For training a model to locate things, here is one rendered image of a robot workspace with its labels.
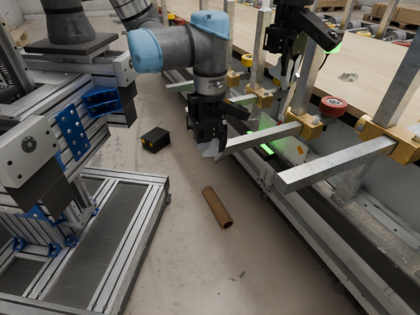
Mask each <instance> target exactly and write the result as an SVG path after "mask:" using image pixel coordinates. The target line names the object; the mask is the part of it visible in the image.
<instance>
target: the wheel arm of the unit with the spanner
mask: <svg viewBox="0 0 420 315"><path fill-rule="evenodd" d="M313 117H314V118H316V119H318V120H319V121H321V122H322V123H323V124H324V126H327V125H329V124H332V123H335V122H336V120H337V118H338V117H332V116H327V115H325V114H323V113H321V114H318V115H315V116H313ZM302 127H303V125H302V124H301V123H300V122H298V121H293V122H289V123H286V124H282V125H279V126H275V127H270V128H268V129H264V130H261V131H257V132H253V133H250V134H246V135H243V136H239V137H235V138H232V139H228V140H227V145H226V148H225V150H224V151H223V152H222V154H221V157H222V156H226V155H228V154H232V153H236V152H238V151H242V150H245V149H249V148H253V147H255V146H259V145H262V144H266V143H269V142H271V141H275V140H278V139H282V138H286V137H288V136H292V135H295V134H299V133H301V130H302Z"/></svg>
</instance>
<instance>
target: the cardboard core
mask: <svg viewBox="0 0 420 315"><path fill-rule="evenodd" d="M202 195H203V196H204V198H205V200H206V201H207V203H208V204H209V207H210V208H211V210H212V212H213V213H214V215H215V217H216V219H217V220H218V222H219V224H220V225H221V227H222V228H223V229H228V228H230V227H231V226H232V225H233V224H234V221H233V219H232V218H231V216H230V215H229V213H228V212H227V210H226V208H225V207H224V205H223V204H222V202H221V201H220V199H219V198H218V196H217V194H216V193H215V191H214V189H213V188H212V187H211V186H208V187H205V188H204V189H203V190H202Z"/></svg>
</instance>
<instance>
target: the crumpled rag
mask: <svg viewBox="0 0 420 315"><path fill-rule="evenodd" d="M337 78H338V79H343V80H345V81H346V82H349V81H352V82H353V81H356V80H357V79H359V77H358V74H357V73H356V72H355V73H351V74H350V73H347V74H346V73H345V72H344V73H343V74H342V75H340V76H337Z"/></svg>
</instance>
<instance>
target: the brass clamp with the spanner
mask: <svg viewBox="0 0 420 315"><path fill-rule="evenodd" d="M286 115H287V119H286V120H285V122H284V123H285V124H286V123H290V122H293V121H298V122H300V123H301V124H302V125H303V126H302V130H301V133H299V135H300V136H302V137H303V138H304V139H305V140H307V141H310V140H312V139H316V138H319V137H320V135H321V132H322V130H323V126H324V124H323V123H322V122H321V121H319V122H318V123H319V124H318V125H313V124H311V122H312V121H313V119H315V118H314V117H312V116H311V115H309V114H308V113H306V114H302V115H300V116H297V115H295V114H294V113H293V112H291V106H290V107H288V109H287V111H286Z"/></svg>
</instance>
